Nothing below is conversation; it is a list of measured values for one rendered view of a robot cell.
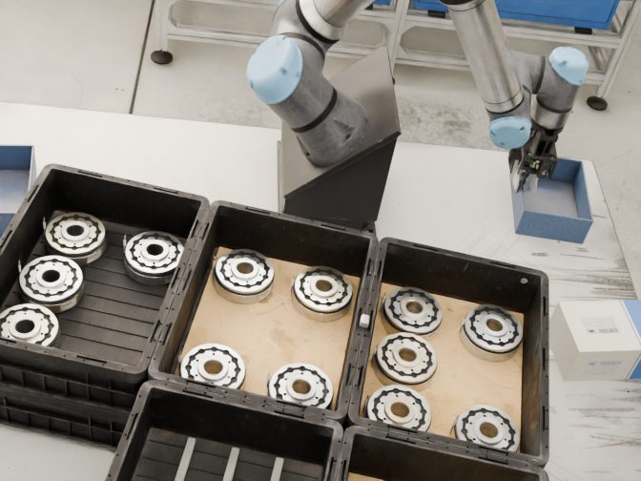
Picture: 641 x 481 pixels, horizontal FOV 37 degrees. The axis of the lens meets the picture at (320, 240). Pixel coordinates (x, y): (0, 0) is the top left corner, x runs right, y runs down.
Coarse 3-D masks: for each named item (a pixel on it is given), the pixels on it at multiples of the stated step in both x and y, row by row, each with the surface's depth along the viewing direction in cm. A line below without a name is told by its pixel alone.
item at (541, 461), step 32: (384, 256) 164; (448, 256) 166; (544, 288) 163; (544, 320) 158; (544, 352) 155; (544, 384) 149; (352, 416) 139; (544, 416) 146; (480, 448) 139; (544, 448) 140
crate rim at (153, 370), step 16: (224, 208) 167; (240, 208) 167; (256, 208) 167; (208, 224) 165; (304, 224) 167; (320, 224) 167; (192, 256) 157; (368, 256) 163; (192, 272) 155; (368, 272) 162; (368, 288) 158; (176, 304) 150; (160, 336) 145; (352, 336) 150; (160, 352) 143; (352, 352) 148; (352, 368) 146; (176, 384) 139; (192, 384) 140; (208, 384) 140; (352, 384) 144; (256, 400) 139; (272, 400) 140; (320, 416) 139; (336, 416) 139
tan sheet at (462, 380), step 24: (384, 288) 172; (456, 312) 170; (384, 336) 164; (456, 336) 166; (456, 360) 163; (480, 360) 163; (432, 384) 158; (456, 384) 159; (480, 384) 160; (504, 384) 160; (360, 408) 153; (432, 408) 155; (456, 408) 155; (504, 408) 157; (432, 432) 152
